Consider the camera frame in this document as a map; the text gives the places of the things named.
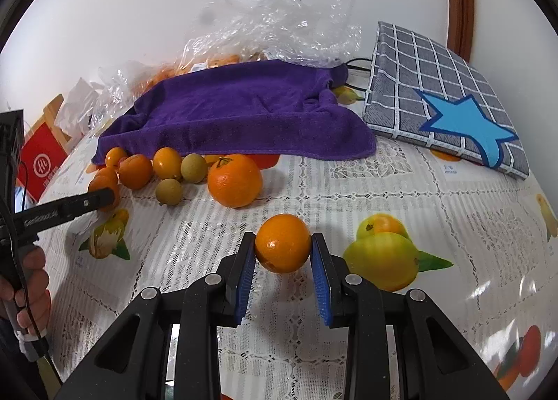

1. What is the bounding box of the white plastic bag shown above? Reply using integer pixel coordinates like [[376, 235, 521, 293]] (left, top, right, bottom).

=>
[[54, 78, 99, 138]]

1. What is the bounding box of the person's left hand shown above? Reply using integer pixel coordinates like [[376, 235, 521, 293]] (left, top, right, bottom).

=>
[[1, 246, 52, 336]]

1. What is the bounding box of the small round orange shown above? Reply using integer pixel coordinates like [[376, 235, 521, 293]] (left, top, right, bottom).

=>
[[255, 214, 311, 274]]

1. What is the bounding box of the red paper gift bag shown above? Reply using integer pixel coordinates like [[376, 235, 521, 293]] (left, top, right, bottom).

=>
[[17, 123, 67, 202]]

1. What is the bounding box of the large orange with stem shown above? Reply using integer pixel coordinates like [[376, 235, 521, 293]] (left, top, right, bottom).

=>
[[207, 153, 263, 208]]

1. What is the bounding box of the purple towel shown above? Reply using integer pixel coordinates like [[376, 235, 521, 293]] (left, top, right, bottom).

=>
[[92, 60, 376, 165]]

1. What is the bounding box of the orange mandarin beside kumquat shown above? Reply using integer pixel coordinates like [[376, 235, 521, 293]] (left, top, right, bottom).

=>
[[118, 154, 153, 190]]

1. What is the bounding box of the small orange kumquat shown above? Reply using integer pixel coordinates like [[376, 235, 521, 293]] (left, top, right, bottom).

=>
[[152, 147, 182, 181]]

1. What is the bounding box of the clear plastic bag of fruit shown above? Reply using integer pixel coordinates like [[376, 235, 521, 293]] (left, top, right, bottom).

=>
[[99, 0, 361, 98]]

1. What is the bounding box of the green-brown longan fruit front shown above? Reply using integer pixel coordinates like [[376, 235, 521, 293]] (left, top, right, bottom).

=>
[[155, 178, 182, 206]]

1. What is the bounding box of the orange at left front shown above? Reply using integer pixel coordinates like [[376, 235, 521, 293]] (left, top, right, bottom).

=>
[[88, 168, 120, 212]]

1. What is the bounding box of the grey checked star cushion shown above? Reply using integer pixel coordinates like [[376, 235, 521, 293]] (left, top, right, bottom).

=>
[[362, 21, 530, 179]]

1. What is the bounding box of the orange at towel edge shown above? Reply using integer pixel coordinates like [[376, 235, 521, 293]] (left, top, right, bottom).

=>
[[105, 147, 128, 171]]

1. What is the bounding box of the green-brown longan fruit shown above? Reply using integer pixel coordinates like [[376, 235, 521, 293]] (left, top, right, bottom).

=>
[[181, 153, 208, 184], [155, 178, 182, 206]]

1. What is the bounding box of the green-brown longan fruit back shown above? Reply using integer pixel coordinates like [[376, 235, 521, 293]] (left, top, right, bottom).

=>
[[181, 153, 208, 184]]

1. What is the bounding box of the brown wooden door frame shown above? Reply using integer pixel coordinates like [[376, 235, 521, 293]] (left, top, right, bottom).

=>
[[446, 0, 475, 61]]

